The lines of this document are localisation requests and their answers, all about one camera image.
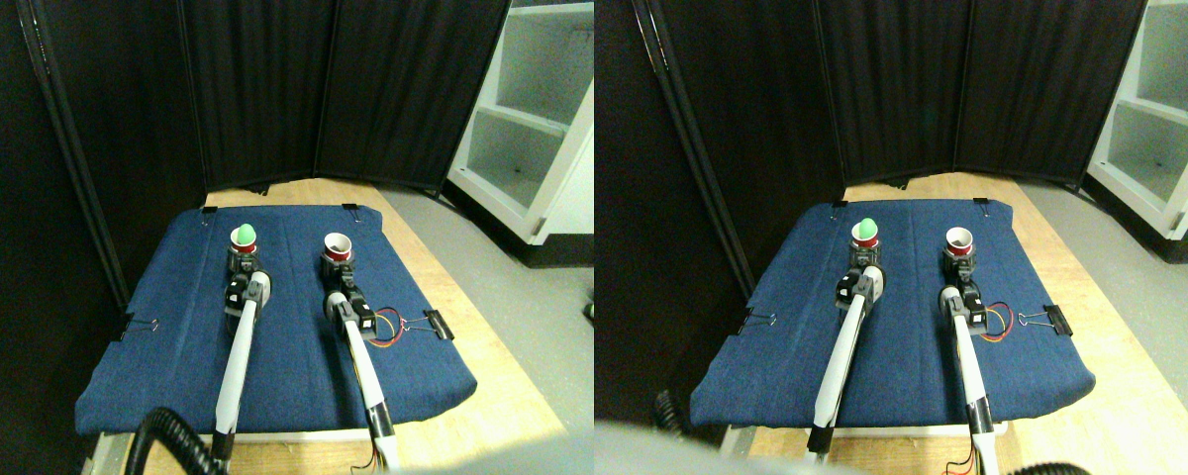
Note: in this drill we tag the dark blue cloth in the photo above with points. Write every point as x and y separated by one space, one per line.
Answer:
1039 376
158 376

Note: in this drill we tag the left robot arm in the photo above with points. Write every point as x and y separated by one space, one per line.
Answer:
844 366
238 366

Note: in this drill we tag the green ball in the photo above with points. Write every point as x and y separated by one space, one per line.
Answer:
865 228
246 234

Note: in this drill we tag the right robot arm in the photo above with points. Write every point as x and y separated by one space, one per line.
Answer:
968 366
364 366

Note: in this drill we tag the curtain stand pole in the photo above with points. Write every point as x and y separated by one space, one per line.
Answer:
681 109
61 109

